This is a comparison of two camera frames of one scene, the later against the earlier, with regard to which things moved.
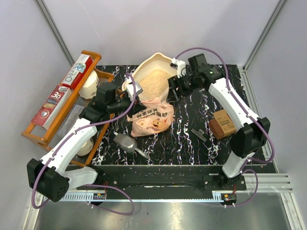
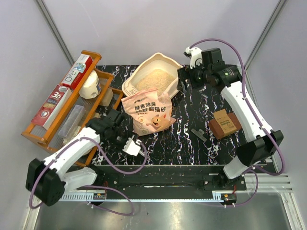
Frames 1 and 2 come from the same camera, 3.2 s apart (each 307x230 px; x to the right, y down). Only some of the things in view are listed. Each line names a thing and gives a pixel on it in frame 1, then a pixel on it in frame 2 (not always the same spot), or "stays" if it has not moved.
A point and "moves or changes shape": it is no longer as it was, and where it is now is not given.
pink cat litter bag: (157, 118) moves or changes shape
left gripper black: (137, 107) to (128, 134)
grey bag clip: (199, 134) stays
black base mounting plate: (208, 177) stays
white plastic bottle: (89, 89) stays
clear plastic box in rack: (72, 117) stays
